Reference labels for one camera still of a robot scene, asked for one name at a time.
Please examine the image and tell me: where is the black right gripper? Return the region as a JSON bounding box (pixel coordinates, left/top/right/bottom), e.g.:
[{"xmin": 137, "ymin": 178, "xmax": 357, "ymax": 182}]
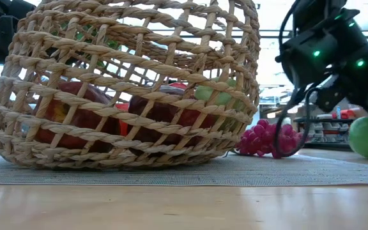
[{"xmin": 313, "ymin": 75, "xmax": 368, "ymax": 118}]

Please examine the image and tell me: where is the purple grape bunch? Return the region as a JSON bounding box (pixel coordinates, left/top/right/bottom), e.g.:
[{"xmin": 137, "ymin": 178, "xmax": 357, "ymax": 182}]
[{"xmin": 234, "ymin": 118, "xmax": 303, "ymax": 160}]

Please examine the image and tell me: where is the red yellow apple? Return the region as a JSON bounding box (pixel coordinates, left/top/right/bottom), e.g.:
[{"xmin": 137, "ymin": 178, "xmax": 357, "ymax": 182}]
[{"xmin": 32, "ymin": 81, "xmax": 123, "ymax": 153}]

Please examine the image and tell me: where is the green pear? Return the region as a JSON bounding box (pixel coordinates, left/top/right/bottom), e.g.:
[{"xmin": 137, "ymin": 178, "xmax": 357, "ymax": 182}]
[{"xmin": 193, "ymin": 77, "xmax": 247, "ymax": 132}]

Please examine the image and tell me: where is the small red orange fruit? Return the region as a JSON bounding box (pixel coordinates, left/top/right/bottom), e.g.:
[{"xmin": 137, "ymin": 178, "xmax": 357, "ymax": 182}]
[{"xmin": 115, "ymin": 102, "xmax": 130, "ymax": 137}]

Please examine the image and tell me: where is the dark maroon round fruit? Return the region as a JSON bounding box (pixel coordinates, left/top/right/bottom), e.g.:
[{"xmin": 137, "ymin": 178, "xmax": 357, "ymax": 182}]
[{"xmin": 126, "ymin": 85, "xmax": 219, "ymax": 150}]

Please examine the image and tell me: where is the red container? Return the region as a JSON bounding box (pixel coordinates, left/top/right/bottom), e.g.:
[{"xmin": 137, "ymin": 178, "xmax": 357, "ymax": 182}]
[{"xmin": 332, "ymin": 109, "xmax": 357, "ymax": 119}]

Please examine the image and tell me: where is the grey woven placemat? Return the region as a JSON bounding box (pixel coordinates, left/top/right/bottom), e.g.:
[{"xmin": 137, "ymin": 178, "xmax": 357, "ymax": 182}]
[{"xmin": 0, "ymin": 149, "xmax": 368, "ymax": 187}]

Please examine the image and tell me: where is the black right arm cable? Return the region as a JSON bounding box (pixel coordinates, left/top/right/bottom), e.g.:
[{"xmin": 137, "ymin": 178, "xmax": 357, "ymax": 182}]
[{"xmin": 272, "ymin": 81, "xmax": 314, "ymax": 159}]

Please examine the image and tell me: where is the woven wicker basket with handles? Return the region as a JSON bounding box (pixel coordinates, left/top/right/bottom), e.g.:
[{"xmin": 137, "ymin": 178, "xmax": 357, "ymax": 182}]
[{"xmin": 0, "ymin": 0, "xmax": 261, "ymax": 170}]

